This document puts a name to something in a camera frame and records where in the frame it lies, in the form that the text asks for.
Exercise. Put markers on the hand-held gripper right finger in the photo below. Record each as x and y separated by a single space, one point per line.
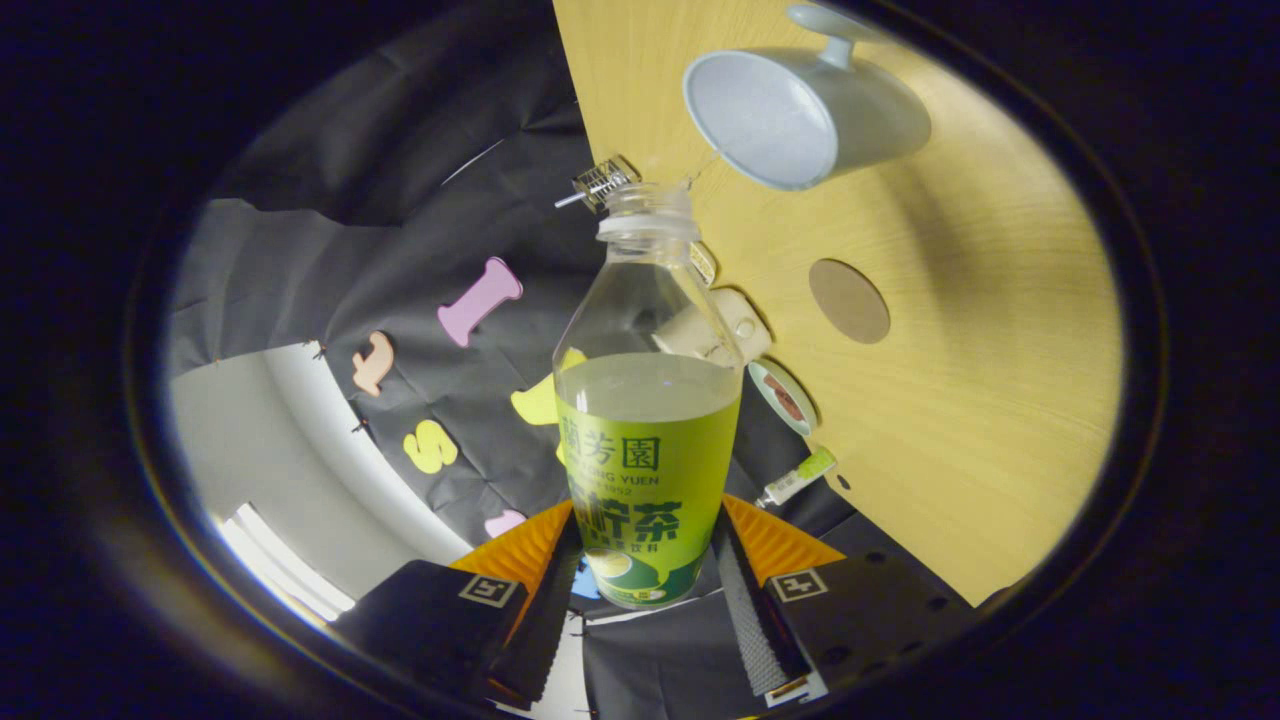
745 610

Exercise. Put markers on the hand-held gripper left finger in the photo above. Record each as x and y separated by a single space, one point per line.
545 620

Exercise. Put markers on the green label juice bottle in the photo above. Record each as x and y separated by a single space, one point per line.
645 480

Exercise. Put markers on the round brown coaster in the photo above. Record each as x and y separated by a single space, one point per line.
850 301

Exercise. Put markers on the white cup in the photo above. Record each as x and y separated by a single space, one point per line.
850 120

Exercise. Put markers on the slim white green bottle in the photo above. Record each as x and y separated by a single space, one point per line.
795 480

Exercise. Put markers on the brown meat piece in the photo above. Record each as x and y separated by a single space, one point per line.
786 398

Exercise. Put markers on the pale green plate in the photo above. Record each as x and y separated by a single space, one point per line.
765 378

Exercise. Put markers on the ceiling light panel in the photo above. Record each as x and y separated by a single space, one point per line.
285 570

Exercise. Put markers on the white toaster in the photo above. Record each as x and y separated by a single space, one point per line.
748 325

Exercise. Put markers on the wooden table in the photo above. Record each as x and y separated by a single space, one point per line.
950 400

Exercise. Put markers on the white divided tray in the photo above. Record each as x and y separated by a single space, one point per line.
703 263

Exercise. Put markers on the white straw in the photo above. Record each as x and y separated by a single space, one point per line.
568 200

